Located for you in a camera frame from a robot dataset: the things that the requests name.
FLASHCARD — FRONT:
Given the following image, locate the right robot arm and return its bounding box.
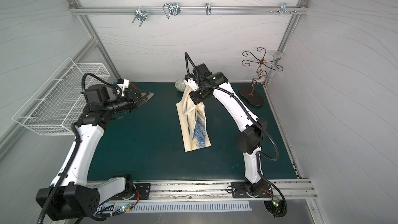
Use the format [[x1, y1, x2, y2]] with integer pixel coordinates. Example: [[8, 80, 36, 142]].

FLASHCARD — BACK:
[[184, 73, 288, 217]]

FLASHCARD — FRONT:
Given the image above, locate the metal spatula brown handle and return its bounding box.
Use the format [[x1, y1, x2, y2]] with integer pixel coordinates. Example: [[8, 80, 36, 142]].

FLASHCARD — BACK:
[[129, 82, 154, 102]]

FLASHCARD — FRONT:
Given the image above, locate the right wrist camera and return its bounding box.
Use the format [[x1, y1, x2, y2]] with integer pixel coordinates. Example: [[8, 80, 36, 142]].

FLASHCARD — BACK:
[[184, 63, 212, 91]]

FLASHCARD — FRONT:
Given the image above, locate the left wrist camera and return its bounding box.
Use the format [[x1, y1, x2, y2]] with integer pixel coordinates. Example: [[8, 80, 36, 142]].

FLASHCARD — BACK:
[[117, 79, 130, 91]]

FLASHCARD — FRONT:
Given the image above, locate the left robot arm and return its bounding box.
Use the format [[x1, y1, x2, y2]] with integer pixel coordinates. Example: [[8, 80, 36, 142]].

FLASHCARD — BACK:
[[36, 73, 153, 224]]

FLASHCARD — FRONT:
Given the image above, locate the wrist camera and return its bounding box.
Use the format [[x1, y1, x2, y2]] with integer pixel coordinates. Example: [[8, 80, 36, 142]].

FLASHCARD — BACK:
[[117, 79, 130, 91], [184, 63, 212, 91]]

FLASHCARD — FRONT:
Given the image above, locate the aluminium crossbar with hooks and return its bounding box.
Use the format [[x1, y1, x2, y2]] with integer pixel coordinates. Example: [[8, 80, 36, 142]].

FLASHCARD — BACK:
[[67, 0, 309, 24]]

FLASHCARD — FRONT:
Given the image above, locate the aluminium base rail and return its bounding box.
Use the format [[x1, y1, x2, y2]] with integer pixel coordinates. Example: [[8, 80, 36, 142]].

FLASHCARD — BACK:
[[62, 178, 318, 203]]

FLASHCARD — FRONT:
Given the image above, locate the white wire basket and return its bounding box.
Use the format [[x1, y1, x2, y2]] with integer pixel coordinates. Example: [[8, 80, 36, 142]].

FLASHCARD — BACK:
[[11, 58, 110, 136]]

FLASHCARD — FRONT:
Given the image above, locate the copper jewelry stand black base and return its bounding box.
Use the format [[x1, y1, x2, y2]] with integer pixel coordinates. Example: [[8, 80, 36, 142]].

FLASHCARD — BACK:
[[238, 47, 284, 107]]

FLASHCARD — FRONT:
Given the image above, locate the cream canvas tote bag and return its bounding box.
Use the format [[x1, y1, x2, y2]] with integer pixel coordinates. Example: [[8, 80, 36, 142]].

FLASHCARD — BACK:
[[176, 86, 211, 152]]

